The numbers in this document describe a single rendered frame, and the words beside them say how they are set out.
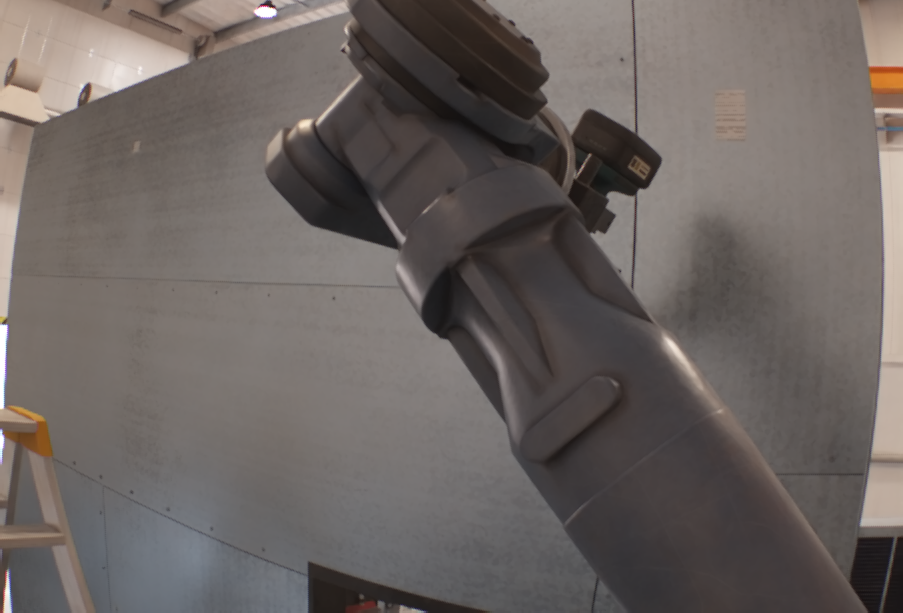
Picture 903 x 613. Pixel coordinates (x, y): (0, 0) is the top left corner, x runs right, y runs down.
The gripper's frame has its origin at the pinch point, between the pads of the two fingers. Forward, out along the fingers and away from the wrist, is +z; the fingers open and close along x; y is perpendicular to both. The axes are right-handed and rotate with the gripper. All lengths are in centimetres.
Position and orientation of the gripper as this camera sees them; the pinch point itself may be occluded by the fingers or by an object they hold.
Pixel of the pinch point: (582, 206)
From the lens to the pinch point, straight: 93.4
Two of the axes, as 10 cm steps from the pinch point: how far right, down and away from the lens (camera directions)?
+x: -7.0, -5.1, 5.1
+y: 5.0, -8.5, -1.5
